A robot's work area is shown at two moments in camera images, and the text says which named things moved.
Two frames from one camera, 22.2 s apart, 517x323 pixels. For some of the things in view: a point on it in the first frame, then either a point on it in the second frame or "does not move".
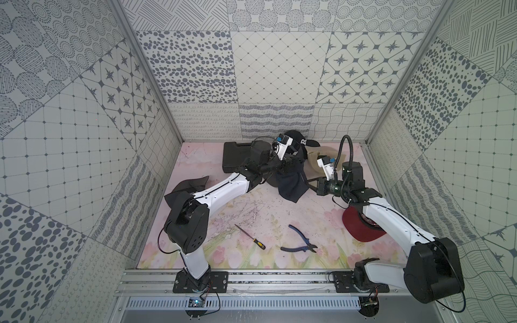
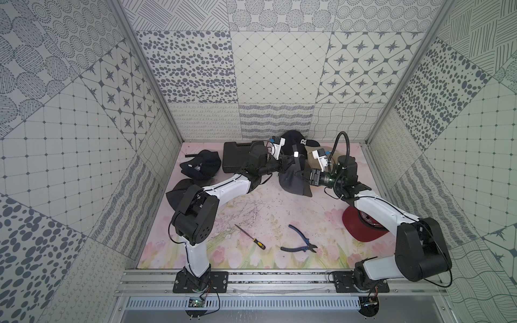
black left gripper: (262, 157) does not move
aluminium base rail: (263, 289) does not move
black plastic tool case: (233, 155) does not move
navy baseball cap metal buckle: (292, 184) → (197, 167)
